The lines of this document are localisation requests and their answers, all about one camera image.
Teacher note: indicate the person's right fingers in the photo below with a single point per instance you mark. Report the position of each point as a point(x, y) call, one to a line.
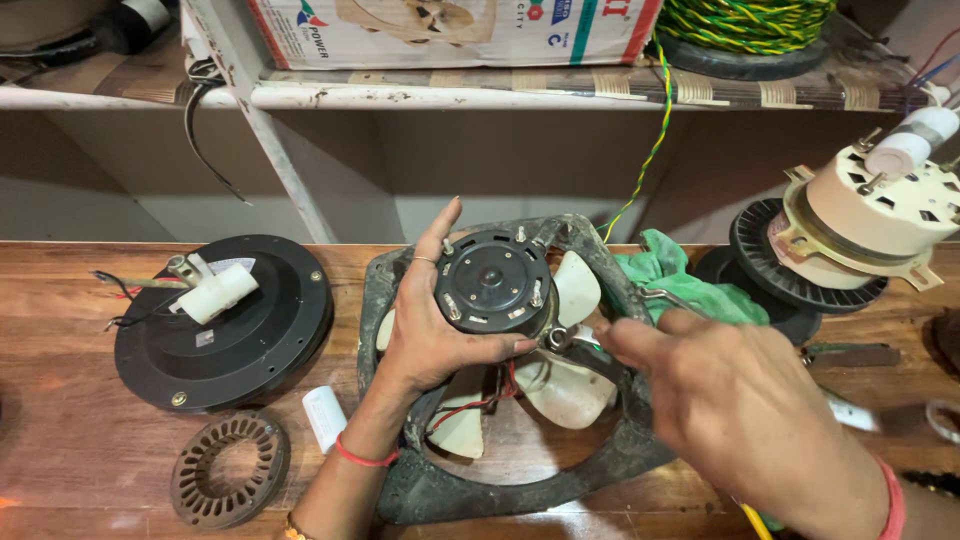
point(630, 339)

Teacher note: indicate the gold bangle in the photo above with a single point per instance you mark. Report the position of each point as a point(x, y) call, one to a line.
point(294, 531)

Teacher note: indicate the green cloth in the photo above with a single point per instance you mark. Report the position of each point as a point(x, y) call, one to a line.
point(679, 285)

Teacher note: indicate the black and white cylinder part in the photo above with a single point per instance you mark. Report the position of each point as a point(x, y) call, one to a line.
point(139, 22)

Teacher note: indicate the silver metal tool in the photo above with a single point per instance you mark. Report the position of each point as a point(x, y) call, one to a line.
point(667, 298)

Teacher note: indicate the dirty black exhaust fan frame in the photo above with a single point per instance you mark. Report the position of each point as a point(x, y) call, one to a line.
point(420, 487)

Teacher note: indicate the person's right hand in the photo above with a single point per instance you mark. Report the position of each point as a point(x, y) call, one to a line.
point(735, 405)

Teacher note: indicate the black exhaust fan motor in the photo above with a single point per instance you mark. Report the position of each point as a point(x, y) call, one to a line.
point(491, 281)

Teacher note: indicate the white tube capacitor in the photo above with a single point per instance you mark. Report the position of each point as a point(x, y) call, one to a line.
point(911, 142)

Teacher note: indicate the plain black round disc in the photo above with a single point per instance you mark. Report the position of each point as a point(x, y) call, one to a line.
point(795, 324)

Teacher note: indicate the black ribbed disc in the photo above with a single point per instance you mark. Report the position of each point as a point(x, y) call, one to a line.
point(757, 262)

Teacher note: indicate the small white cylinder capacitor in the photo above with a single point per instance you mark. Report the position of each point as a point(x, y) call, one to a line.
point(325, 418)

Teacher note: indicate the red thread wrist band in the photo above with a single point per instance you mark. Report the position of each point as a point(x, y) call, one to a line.
point(364, 459)

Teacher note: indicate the white capacitor with bracket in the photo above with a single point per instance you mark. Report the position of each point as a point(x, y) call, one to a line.
point(217, 291)

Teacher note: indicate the white painted shelf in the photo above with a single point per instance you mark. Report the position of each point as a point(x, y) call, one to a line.
point(465, 94)

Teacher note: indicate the cream plastic fan blades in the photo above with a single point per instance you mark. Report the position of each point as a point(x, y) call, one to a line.
point(566, 390)

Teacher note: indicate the black ridged object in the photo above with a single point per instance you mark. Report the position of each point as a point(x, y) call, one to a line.
point(934, 484)

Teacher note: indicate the white blurred tube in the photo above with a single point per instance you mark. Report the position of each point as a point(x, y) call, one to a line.
point(851, 411)

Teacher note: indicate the printed cardboard fan box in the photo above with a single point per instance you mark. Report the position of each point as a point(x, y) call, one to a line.
point(450, 34)

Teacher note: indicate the dark brown round object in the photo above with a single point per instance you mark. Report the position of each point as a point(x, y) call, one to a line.
point(949, 341)

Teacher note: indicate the person's left hand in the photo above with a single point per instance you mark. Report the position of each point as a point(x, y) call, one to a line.
point(420, 337)

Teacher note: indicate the black round ceiling fan motor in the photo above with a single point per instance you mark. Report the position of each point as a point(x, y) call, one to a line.
point(247, 345)

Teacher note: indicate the cream fan motor with brackets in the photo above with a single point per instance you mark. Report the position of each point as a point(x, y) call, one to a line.
point(870, 217)

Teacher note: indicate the red cloth wrist band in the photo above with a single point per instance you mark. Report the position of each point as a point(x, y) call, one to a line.
point(892, 502)

